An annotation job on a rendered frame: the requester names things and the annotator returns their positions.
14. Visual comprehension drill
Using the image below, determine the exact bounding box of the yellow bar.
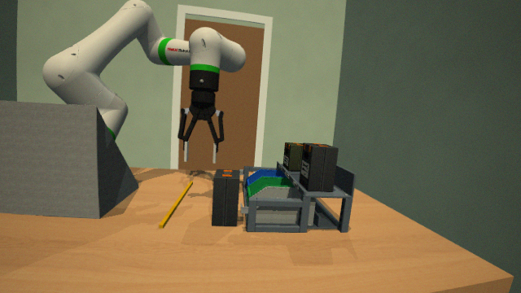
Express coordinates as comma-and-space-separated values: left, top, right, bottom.
159, 181, 193, 229

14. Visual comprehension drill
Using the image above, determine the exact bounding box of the green open bin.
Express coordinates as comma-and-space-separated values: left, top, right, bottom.
247, 177, 294, 206

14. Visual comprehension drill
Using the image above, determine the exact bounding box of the blue bin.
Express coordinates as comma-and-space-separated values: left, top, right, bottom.
246, 169, 286, 188

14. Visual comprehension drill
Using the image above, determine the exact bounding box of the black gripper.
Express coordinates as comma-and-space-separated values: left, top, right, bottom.
177, 90, 224, 164

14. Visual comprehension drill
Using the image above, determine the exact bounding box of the grey metal shelf rack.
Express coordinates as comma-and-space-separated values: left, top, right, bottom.
239, 161, 357, 233

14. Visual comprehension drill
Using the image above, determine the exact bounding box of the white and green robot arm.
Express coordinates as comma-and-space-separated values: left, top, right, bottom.
42, 0, 246, 140

